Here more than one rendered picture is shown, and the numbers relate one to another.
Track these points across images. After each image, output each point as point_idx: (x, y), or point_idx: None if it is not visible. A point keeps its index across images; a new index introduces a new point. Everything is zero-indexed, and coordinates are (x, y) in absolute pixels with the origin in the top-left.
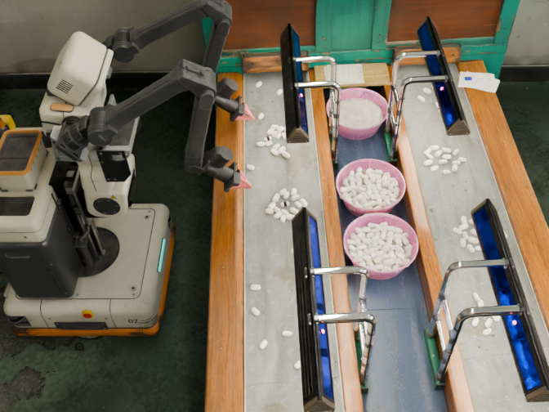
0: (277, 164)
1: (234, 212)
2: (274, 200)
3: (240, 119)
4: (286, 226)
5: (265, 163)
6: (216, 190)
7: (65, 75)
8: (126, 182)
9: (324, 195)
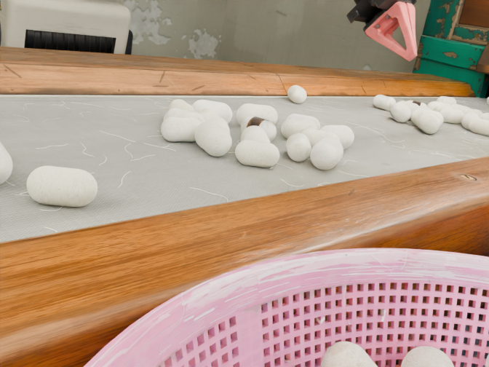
0: (377, 124)
1: (90, 62)
2: (240, 111)
3: (378, 41)
4: (157, 148)
5: (348, 113)
6: (149, 56)
7: None
8: (46, 1)
9: (444, 167)
